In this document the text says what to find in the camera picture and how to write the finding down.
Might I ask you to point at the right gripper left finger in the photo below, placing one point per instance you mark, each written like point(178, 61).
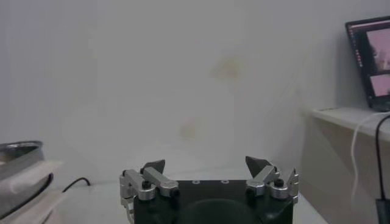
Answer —
point(161, 182)

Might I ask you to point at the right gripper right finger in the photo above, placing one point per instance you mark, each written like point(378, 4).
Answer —
point(262, 179)

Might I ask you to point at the stainless steel steamer basket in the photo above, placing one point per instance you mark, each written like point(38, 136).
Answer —
point(21, 158)

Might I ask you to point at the white side table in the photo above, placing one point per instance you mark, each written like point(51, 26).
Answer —
point(329, 158)

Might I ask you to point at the open black laptop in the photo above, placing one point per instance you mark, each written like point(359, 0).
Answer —
point(362, 61)

